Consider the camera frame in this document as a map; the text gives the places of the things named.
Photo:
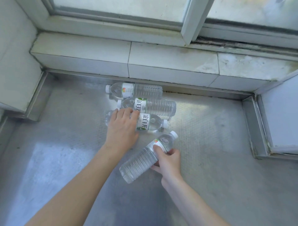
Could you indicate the white framed sliding window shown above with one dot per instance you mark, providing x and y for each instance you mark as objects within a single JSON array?
[{"x": 193, "y": 21}]

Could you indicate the person's right forearm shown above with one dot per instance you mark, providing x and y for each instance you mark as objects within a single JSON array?
[{"x": 193, "y": 205}]

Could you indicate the person's right hand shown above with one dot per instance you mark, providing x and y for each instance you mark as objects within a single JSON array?
[{"x": 170, "y": 165}]

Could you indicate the clear plastic water bottle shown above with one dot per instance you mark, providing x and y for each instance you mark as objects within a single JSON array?
[
  {"x": 151, "y": 122},
  {"x": 160, "y": 107},
  {"x": 139, "y": 163},
  {"x": 146, "y": 90}
]

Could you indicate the person's left forearm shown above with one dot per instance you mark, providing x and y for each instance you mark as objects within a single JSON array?
[{"x": 76, "y": 193}]

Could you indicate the pink cabinet with steel top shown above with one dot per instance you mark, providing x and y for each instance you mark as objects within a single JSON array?
[{"x": 69, "y": 151}]

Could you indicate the person's left hand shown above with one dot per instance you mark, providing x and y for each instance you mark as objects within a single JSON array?
[{"x": 121, "y": 132}]

